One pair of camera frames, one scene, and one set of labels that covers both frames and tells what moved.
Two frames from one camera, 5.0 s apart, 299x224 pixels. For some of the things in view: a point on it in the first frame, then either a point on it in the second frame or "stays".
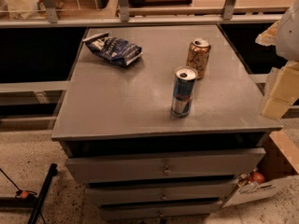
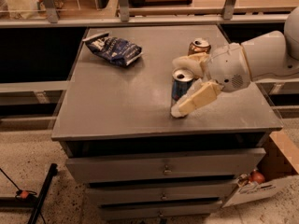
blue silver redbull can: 183,89 stays
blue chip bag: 113,49 stays
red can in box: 258,177 stays
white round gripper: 289,35 -> 226,67
